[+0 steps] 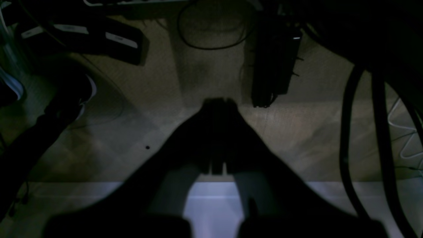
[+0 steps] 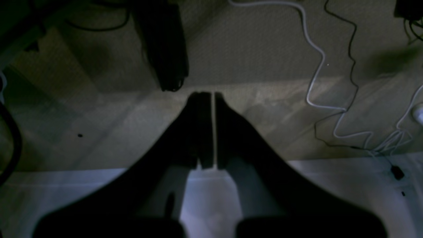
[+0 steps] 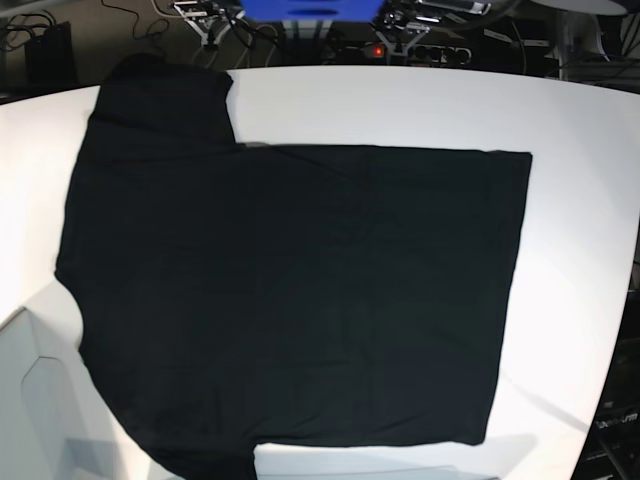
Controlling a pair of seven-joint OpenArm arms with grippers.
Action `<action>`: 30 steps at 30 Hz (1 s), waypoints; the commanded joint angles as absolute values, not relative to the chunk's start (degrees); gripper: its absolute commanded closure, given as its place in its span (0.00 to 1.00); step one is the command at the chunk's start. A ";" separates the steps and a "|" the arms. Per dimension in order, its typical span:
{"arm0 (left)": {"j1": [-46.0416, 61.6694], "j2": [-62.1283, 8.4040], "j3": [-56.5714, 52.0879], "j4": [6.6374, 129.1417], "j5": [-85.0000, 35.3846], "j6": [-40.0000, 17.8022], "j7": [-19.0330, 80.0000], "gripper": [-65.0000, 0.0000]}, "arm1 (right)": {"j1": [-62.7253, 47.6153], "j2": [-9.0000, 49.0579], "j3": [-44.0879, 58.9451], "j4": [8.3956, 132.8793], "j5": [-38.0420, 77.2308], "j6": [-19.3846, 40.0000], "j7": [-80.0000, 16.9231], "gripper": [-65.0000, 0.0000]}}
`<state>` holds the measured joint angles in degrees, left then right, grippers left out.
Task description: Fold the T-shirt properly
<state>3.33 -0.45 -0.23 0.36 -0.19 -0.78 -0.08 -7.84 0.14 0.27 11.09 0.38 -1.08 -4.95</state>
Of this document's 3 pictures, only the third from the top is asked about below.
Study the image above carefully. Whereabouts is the white bin at table edge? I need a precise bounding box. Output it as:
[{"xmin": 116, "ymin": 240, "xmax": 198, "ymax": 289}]
[{"xmin": 1, "ymin": 309, "xmax": 102, "ymax": 479}]

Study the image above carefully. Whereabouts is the blue plastic box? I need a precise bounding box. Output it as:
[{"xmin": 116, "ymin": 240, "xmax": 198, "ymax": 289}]
[{"xmin": 241, "ymin": 0, "xmax": 384, "ymax": 22}]

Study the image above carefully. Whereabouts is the black T-shirt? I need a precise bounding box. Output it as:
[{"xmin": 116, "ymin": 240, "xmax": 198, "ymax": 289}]
[{"xmin": 55, "ymin": 55, "xmax": 532, "ymax": 479}]

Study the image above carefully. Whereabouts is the black power strip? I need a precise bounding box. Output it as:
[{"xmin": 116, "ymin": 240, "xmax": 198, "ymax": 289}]
[{"xmin": 324, "ymin": 43, "xmax": 473, "ymax": 68}]

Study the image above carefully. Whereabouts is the black box on floor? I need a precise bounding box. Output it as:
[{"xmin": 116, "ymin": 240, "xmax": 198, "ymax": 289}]
[{"xmin": 24, "ymin": 22, "xmax": 78, "ymax": 86}]

